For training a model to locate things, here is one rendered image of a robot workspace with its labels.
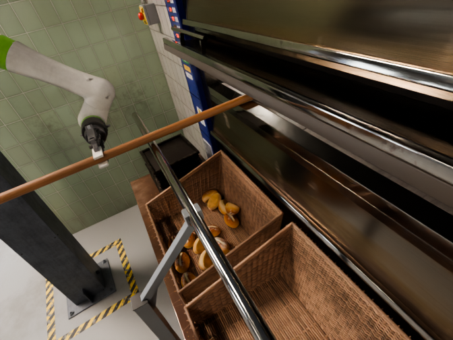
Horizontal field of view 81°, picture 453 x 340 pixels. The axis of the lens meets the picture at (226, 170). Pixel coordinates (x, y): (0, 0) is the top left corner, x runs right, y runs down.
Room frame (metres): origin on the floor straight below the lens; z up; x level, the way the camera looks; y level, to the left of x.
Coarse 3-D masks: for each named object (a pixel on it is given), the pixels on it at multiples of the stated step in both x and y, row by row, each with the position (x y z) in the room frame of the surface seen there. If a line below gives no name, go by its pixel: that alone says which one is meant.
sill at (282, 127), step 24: (216, 96) 1.16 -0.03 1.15; (264, 120) 0.80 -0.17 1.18; (288, 144) 0.67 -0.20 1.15; (312, 144) 0.61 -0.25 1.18; (336, 168) 0.49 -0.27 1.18; (360, 168) 0.47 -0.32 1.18; (360, 192) 0.42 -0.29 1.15; (384, 192) 0.38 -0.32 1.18; (408, 192) 0.37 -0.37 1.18; (408, 216) 0.31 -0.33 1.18; (432, 216) 0.30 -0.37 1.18; (432, 240) 0.26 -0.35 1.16
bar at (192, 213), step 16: (144, 128) 0.97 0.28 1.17; (160, 160) 0.72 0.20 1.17; (176, 176) 0.62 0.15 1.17; (176, 192) 0.55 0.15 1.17; (192, 208) 0.47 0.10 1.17; (192, 224) 0.43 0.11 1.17; (176, 240) 0.45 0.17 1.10; (208, 240) 0.36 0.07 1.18; (176, 256) 0.44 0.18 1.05; (224, 256) 0.32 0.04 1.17; (160, 272) 0.42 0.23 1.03; (224, 272) 0.28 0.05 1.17; (240, 288) 0.25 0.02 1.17; (144, 304) 0.38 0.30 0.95; (240, 304) 0.22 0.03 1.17; (144, 320) 0.37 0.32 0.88; (160, 320) 0.39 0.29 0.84; (256, 320) 0.19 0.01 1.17; (160, 336) 0.38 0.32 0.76; (176, 336) 0.40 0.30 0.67; (256, 336) 0.17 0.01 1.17; (272, 336) 0.16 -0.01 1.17
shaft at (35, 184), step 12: (240, 96) 0.97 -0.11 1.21; (216, 108) 0.92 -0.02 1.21; (228, 108) 0.93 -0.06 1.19; (192, 120) 0.88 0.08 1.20; (156, 132) 0.84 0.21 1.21; (168, 132) 0.85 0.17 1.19; (132, 144) 0.81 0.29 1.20; (108, 156) 0.78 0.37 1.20; (72, 168) 0.74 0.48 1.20; (84, 168) 0.75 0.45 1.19; (36, 180) 0.71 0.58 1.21; (48, 180) 0.71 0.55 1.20; (12, 192) 0.68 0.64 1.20; (24, 192) 0.69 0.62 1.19
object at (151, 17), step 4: (148, 4) 1.76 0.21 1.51; (152, 4) 1.77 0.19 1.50; (140, 8) 1.80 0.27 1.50; (144, 8) 1.75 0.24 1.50; (148, 8) 1.76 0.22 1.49; (152, 8) 1.76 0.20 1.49; (144, 12) 1.75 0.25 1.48; (148, 12) 1.75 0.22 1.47; (152, 12) 1.76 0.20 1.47; (156, 12) 1.77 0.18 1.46; (144, 16) 1.76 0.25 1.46; (148, 16) 1.75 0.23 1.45; (152, 16) 1.76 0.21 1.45; (156, 16) 1.77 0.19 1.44; (144, 20) 1.80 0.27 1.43; (148, 20) 1.75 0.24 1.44; (152, 20) 1.76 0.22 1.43; (156, 20) 1.76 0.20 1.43; (148, 24) 1.75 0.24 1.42; (152, 24) 1.76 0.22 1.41
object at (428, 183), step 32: (192, 64) 0.89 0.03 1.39; (256, 64) 0.73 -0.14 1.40; (288, 64) 0.70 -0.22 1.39; (256, 96) 0.53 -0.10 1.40; (320, 96) 0.45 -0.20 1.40; (352, 96) 0.44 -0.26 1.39; (384, 96) 0.42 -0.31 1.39; (320, 128) 0.35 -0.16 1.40; (384, 128) 0.31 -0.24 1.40; (416, 128) 0.30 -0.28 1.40; (448, 128) 0.29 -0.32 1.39; (384, 160) 0.25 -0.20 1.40; (448, 192) 0.17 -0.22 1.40
